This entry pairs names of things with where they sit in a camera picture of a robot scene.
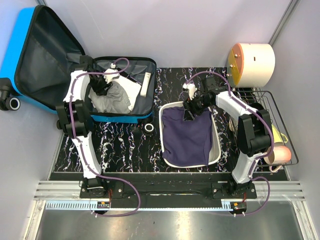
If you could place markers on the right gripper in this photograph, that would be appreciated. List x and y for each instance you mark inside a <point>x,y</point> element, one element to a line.
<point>189,106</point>

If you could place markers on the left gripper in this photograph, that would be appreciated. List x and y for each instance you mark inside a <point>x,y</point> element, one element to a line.
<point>103,90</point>

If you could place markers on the grey cloth garment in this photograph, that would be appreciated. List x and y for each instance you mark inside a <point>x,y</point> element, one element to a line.
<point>115,101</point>

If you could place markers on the purple cloth garment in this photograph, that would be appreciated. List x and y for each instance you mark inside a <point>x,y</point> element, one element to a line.
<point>186,143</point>

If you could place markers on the white fluffy towel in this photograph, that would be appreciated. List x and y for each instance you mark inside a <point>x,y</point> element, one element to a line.
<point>131,88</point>

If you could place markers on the white plastic basin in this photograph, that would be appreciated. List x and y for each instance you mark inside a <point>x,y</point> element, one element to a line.
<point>215,152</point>

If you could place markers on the blue fish-print suitcase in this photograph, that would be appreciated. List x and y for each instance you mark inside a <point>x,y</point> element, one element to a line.
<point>39,59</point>

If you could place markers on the cream cylindrical drawer box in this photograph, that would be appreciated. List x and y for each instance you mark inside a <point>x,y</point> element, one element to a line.
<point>250,65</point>

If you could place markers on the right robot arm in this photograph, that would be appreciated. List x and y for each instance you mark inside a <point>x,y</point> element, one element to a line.
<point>254,129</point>

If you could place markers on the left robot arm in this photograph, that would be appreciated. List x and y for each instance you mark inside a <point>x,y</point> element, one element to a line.
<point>75,120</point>

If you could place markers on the detached black white wheel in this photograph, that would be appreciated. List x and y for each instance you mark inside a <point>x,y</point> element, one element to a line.
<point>148,129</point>

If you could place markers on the white rectangular tube box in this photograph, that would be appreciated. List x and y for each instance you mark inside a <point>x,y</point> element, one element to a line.
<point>145,84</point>

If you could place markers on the yellow-green mug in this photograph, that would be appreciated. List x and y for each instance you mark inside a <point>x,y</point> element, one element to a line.
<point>278,137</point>

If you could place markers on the peach gradient mug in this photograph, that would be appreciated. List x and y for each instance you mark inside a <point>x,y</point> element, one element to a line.
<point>280,156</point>

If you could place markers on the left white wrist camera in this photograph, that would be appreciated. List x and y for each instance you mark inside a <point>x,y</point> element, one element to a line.
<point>111,74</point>

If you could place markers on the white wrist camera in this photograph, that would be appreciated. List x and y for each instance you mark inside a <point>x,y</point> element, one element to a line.
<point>111,74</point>
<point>191,89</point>

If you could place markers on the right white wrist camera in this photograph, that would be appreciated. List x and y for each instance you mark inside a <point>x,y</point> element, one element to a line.
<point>191,89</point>

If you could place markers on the black wire dish rack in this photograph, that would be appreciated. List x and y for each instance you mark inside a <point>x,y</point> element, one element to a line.
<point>265,100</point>

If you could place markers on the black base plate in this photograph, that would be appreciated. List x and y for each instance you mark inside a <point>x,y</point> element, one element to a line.
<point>117,189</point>

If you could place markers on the aluminium rail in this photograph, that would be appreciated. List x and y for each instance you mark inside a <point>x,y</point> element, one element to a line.
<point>70,190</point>

